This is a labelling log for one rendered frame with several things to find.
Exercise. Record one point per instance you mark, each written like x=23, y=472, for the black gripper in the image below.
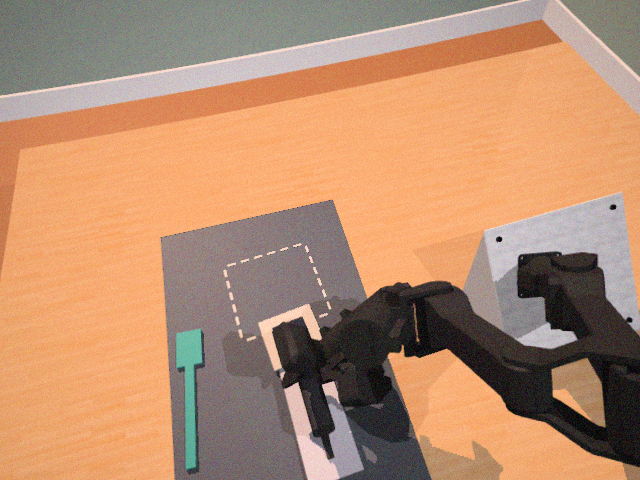
x=302, y=356

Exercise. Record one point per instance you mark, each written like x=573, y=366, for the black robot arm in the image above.
x=573, y=288

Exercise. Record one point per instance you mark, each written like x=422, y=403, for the dark grey flat mat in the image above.
x=244, y=426

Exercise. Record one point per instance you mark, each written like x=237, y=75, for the peach square tile with dark square centre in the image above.
x=302, y=316

